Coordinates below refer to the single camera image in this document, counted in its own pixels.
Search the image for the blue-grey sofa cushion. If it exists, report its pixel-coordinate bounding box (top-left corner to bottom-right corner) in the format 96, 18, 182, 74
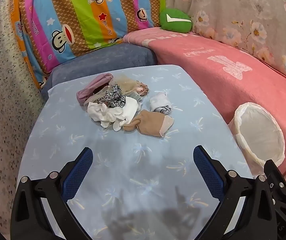
40, 42, 158, 98

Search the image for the small pink scrunchie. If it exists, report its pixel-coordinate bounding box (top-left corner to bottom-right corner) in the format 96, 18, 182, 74
134, 84, 150, 97

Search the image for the leopard print cloth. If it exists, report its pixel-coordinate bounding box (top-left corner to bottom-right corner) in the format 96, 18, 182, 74
97, 84, 126, 108

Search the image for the grey drawstring pouch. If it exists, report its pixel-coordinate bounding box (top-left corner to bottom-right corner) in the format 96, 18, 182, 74
154, 106, 173, 115

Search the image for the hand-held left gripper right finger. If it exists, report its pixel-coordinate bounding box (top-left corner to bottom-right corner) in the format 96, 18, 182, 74
193, 145, 280, 240

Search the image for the pink blanket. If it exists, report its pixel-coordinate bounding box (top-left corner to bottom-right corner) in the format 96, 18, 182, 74
122, 27, 286, 194

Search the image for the small white cloth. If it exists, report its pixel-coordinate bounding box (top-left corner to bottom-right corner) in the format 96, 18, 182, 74
149, 92, 168, 112

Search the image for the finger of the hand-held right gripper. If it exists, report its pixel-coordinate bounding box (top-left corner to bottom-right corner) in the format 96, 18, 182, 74
263, 159, 286, 240

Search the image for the tan stocking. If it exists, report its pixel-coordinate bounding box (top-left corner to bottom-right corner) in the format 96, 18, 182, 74
122, 109, 175, 138

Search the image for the striped monkey print quilt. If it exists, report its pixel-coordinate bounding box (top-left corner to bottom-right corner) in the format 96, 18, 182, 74
9, 0, 167, 89

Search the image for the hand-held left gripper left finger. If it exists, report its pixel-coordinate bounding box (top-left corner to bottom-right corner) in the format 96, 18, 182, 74
10, 147, 94, 240

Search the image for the trash bin with white liner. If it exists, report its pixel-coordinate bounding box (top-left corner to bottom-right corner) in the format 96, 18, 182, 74
227, 102, 286, 175

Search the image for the green cushion with white mark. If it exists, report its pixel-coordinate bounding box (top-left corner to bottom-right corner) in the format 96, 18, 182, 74
159, 8, 193, 34

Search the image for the floral beige cushion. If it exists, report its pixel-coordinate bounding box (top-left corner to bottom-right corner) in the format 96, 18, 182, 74
163, 0, 286, 83

